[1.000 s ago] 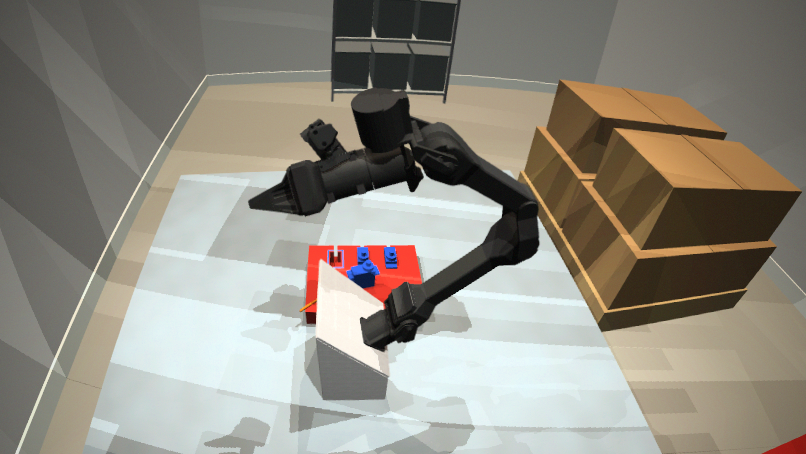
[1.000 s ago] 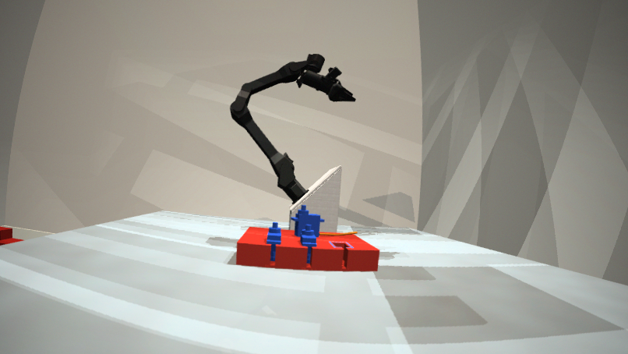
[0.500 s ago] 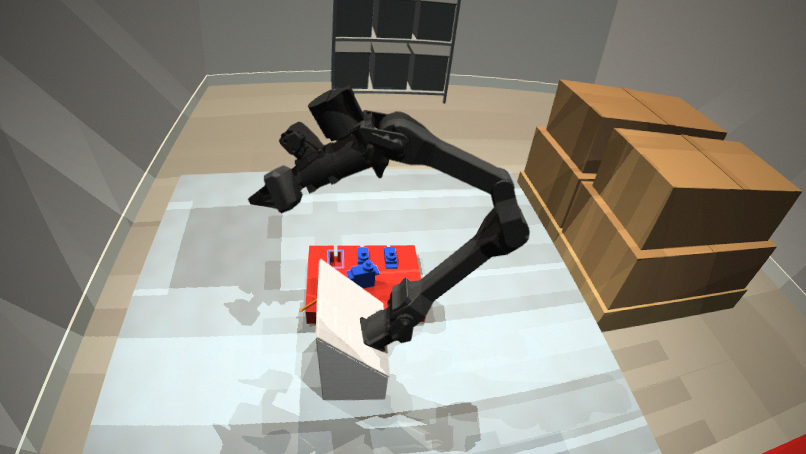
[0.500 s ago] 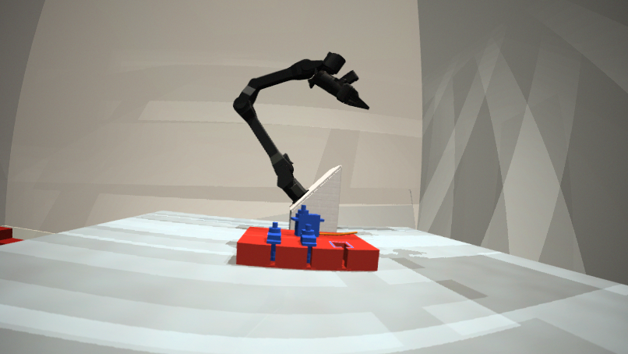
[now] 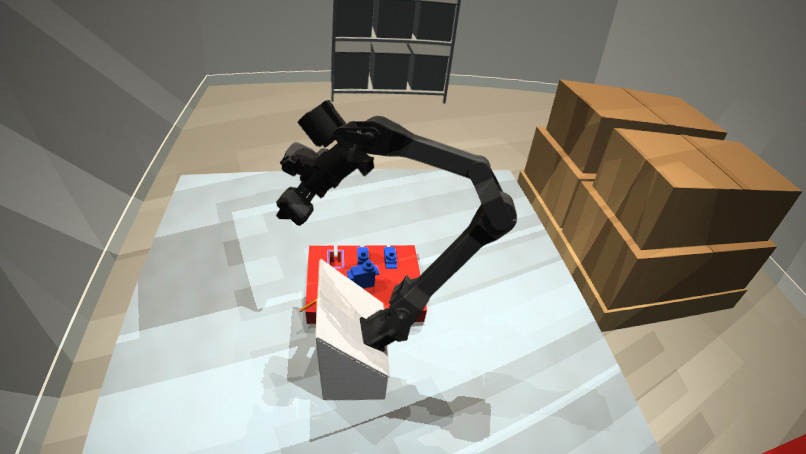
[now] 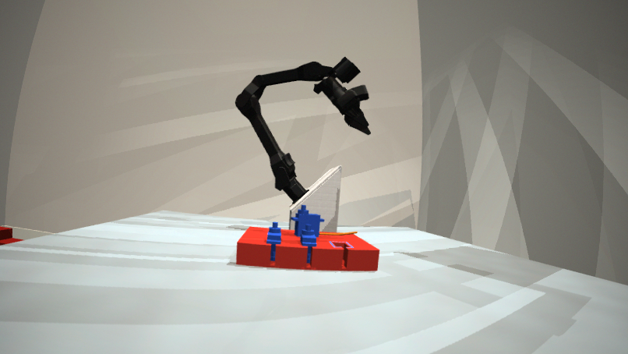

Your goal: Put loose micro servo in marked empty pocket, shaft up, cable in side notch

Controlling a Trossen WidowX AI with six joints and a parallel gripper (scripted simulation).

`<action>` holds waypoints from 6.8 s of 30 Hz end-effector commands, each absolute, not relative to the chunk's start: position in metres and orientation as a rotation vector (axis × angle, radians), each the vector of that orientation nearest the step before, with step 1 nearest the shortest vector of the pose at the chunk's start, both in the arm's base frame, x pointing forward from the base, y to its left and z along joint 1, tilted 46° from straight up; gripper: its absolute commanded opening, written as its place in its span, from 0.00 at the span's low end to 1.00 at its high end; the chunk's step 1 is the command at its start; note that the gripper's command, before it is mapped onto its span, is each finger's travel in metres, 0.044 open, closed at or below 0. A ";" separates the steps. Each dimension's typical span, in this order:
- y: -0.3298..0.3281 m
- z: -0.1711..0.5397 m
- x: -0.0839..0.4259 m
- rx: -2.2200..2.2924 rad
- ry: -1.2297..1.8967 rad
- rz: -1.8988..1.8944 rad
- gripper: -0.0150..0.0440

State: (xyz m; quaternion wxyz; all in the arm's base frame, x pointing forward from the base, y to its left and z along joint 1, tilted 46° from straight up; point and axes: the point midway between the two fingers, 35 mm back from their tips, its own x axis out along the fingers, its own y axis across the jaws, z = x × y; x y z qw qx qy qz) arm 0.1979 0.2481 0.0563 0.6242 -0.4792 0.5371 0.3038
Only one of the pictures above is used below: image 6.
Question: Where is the blue micro servo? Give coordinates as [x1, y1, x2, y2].
[291, 205, 358, 238]

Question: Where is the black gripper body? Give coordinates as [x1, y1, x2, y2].
[329, 87, 359, 125]

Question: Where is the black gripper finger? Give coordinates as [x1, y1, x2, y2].
[349, 121, 370, 135]
[342, 98, 369, 128]

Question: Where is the red flat rectangular block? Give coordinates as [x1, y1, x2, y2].
[236, 222, 379, 271]

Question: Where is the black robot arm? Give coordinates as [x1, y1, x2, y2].
[235, 57, 361, 204]

